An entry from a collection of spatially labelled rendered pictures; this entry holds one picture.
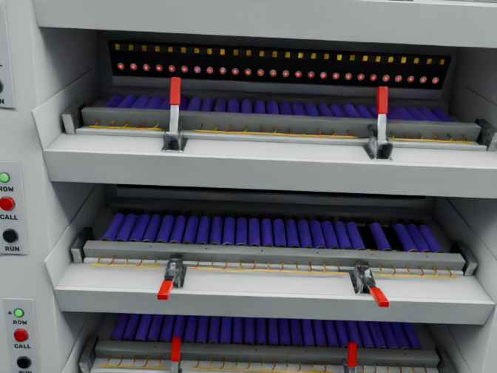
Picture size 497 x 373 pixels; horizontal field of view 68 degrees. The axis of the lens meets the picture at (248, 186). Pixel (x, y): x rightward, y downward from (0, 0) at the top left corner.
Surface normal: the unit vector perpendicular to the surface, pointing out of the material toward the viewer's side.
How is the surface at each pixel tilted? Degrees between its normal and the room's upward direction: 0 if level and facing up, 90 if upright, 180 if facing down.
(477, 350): 90
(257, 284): 19
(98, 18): 109
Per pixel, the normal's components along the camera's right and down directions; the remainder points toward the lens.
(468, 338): -1.00, -0.04
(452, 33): 0.00, 0.53
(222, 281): 0.04, -0.85
